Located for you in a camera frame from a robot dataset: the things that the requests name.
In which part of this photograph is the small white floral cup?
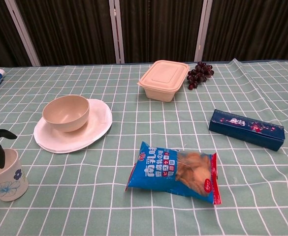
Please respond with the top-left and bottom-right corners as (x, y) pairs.
(0, 148), (29, 202)

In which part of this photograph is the beige bowl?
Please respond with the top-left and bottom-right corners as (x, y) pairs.
(42, 95), (90, 133)

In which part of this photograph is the white paper plate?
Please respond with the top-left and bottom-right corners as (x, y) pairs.
(33, 98), (113, 154)

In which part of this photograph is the green checked tablecloth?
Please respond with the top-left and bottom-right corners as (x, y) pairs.
(0, 58), (288, 236)

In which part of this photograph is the blue snack bag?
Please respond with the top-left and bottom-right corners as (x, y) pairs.
(124, 141), (223, 206)

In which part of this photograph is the beige lidded food container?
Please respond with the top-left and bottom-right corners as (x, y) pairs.
(137, 59), (191, 102)

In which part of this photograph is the dark purple grape bunch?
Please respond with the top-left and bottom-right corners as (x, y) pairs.
(186, 61), (215, 90)

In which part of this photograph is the dark blue long box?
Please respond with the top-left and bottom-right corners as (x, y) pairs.
(208, 109), (286, 152)

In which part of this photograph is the white folding screen frame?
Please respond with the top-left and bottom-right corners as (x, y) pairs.
(4, 0), (41, 67)
(109, 0), (125, 64)
(193, 0), (213, 62)

